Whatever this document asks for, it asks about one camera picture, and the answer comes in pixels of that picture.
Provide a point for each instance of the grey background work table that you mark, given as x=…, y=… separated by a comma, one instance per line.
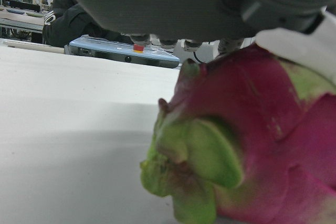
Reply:
x=18, y=20

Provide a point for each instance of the left dark white robot hand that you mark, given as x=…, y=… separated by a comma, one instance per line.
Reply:
x=183, y=1

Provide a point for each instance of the pink green dragon fruit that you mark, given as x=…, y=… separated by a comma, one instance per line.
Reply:
x=244, y=119

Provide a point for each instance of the person in black jacket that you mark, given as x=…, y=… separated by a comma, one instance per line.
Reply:
x=65, y=24

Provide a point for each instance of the blue grey teach pendant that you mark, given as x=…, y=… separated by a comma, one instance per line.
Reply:
x=110, y=50

